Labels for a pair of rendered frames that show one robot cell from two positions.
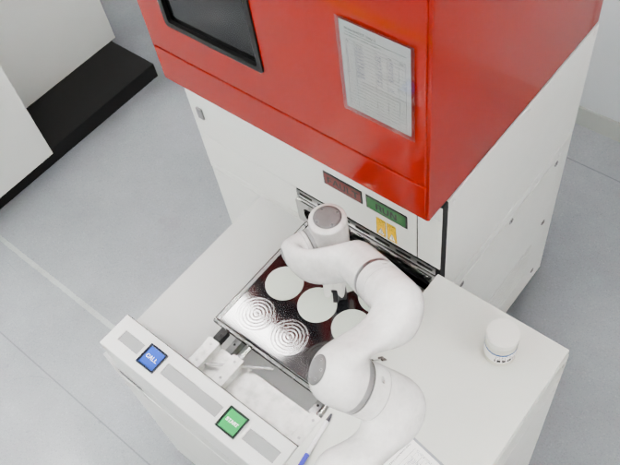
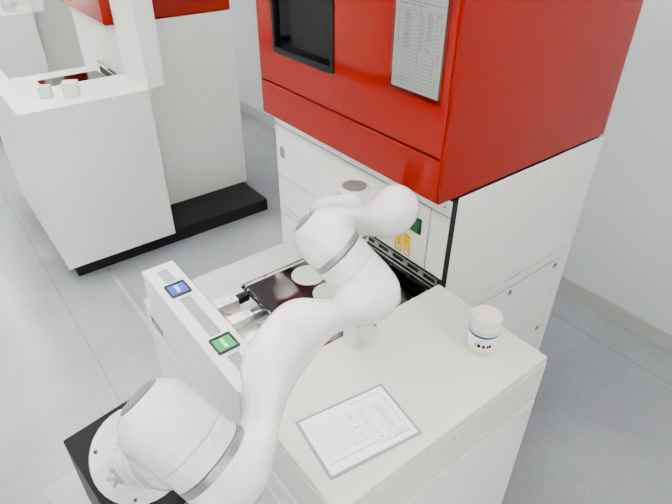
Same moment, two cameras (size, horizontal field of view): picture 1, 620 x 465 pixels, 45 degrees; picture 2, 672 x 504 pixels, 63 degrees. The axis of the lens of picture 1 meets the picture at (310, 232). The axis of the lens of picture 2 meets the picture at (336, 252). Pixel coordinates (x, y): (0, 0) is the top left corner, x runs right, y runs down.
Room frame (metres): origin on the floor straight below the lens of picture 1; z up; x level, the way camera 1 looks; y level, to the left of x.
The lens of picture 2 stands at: (-0.26, -0.06, 1.88)
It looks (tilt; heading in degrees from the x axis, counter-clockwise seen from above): 35 degrees down; 3
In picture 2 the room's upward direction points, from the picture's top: straight up
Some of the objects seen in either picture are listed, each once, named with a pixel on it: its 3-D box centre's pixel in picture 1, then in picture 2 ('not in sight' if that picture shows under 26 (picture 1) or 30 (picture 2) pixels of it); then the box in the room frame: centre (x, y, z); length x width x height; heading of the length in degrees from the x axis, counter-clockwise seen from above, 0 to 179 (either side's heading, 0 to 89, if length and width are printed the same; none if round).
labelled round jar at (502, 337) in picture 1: (501, 342); (484, 329); (0.69, -0.36, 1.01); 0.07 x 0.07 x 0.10
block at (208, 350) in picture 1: (205, 353); (223, 305); (0.87, 0.31, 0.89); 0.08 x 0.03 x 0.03; 131
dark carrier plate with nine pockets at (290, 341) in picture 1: (316, 304); (330, 293); (0.94, 0.02, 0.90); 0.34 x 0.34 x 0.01; 41
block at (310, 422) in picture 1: (306, 431); not in sight; (0.63, 0.10, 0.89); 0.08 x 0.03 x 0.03; 131
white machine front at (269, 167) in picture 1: (308, 182); (349, 205); (1.24, -0.02, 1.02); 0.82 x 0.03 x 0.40; 41
